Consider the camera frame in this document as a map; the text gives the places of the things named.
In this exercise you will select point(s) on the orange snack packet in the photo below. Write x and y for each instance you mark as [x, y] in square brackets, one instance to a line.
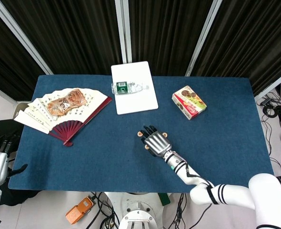
[66, 101]

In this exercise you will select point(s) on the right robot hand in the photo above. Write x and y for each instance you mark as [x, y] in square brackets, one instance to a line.
[158, 143]

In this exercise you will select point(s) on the white frame post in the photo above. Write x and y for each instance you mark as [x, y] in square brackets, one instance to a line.
[22, 35]
[204, 35]
[273, 84]
[124, 31]

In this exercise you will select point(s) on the blue table cloth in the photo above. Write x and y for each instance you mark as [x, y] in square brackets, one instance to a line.
[107, 155]

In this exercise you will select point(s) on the white robot torso base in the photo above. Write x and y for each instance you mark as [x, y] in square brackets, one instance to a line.
[135, 205]

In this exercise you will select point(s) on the white closed laptop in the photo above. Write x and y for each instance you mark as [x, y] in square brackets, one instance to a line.
[135, 105]

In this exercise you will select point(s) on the black curtain panel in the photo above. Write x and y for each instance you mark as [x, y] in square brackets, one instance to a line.
[250, 35]
[71, 35]
[7, 59]
[166, 35]

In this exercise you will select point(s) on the cookie cardboard box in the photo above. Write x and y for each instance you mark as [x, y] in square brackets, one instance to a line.
[190, 105]

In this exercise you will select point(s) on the paper folding fan red ribs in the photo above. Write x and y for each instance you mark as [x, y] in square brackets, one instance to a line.
[35, 108]

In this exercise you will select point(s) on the wooden chess piece red character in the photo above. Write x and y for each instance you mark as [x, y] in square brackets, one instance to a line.
[146, 146]
[139, 133]

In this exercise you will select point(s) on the clear bottle green label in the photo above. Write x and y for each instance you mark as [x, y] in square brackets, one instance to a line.
[121, 87]

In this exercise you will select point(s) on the orange foot pedal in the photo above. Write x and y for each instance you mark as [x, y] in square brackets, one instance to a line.
[79, 211]

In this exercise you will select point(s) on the dark green block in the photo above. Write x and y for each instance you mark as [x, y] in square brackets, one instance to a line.
[164, 199]

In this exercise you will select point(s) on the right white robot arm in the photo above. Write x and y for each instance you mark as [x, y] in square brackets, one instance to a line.
[226, 190]

